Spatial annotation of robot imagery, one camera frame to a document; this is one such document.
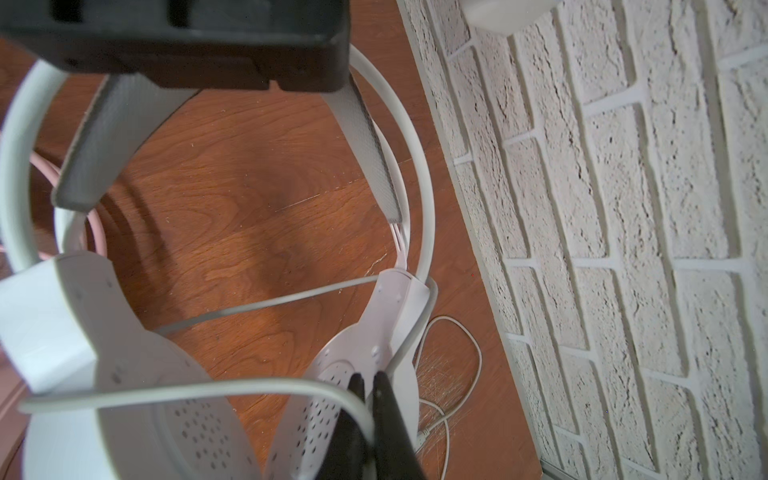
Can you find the pink headphones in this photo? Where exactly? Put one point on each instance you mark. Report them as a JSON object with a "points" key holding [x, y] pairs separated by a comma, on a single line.
{"points": [[13, 389]]}

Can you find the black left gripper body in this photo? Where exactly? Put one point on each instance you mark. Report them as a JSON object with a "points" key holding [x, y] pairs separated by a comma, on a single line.
{"points": [[302, 46]]}

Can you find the white headphones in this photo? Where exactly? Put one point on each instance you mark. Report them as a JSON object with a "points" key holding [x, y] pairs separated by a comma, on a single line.
{"points": [[110, 399]]}

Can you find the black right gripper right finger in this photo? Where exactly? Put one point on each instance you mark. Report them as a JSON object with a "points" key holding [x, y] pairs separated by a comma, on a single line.
{"points": [[394, 456]]}

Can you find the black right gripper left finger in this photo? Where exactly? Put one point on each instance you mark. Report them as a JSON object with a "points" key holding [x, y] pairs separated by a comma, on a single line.
{"points": [[347, 452]]}

